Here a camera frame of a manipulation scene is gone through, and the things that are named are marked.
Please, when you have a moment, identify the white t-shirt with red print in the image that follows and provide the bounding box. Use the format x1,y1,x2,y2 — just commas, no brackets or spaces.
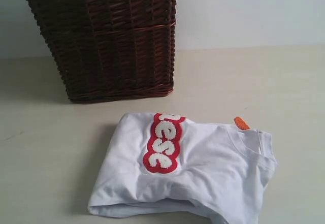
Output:
88,112,277,223

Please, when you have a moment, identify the dark brown wicker basket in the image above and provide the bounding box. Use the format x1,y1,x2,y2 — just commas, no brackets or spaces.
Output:
27,0,176,103

